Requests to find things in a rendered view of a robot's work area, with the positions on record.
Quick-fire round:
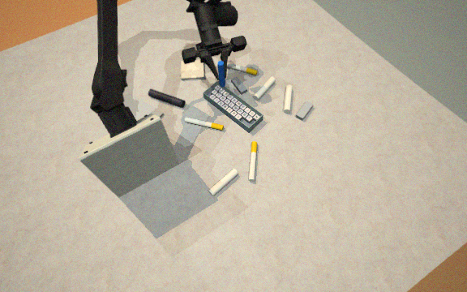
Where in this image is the black cylinder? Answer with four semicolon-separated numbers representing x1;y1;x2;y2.
148;88;186;108

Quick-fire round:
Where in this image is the blue stylus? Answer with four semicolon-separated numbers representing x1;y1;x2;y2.
217;61;225;91

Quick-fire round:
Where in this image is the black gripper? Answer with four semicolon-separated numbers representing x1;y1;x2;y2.
182;21;246;80

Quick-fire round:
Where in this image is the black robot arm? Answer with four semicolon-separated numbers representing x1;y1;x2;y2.
90;0;238;138

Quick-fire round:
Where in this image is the cream sticky note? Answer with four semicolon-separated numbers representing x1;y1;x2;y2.
182;60;204;80

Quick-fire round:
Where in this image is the grey keyboard with white letter keys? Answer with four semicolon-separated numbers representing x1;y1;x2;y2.
203;81;263;133

